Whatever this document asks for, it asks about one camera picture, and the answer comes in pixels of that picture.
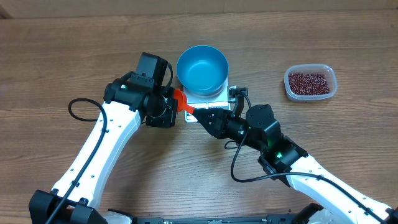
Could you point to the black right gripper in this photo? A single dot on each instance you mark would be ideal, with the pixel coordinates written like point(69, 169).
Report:
point(218, 124)

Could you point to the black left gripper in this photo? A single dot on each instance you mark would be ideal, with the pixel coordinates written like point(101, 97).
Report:
point(168, 121)

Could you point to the red measuring scoop blue handle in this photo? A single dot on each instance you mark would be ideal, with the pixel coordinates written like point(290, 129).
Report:
point(181, 98)

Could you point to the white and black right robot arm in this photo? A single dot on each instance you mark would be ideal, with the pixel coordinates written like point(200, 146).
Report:
point(283, 159)

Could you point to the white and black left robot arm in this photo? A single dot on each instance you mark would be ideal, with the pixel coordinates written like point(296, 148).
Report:
point(138, 97)

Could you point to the white digital kitchen scale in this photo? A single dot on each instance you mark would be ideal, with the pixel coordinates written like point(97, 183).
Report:
point(217, 100)

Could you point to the blue metal bowl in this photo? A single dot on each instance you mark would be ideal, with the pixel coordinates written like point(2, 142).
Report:
point(202, 69)

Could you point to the red beans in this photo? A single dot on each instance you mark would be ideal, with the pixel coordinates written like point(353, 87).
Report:
point(308, 83)

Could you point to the clear plastic container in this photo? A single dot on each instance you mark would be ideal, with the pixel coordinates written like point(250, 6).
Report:
point(311, 68)

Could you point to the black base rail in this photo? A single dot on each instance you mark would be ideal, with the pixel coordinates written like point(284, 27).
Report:
point(267, 219)

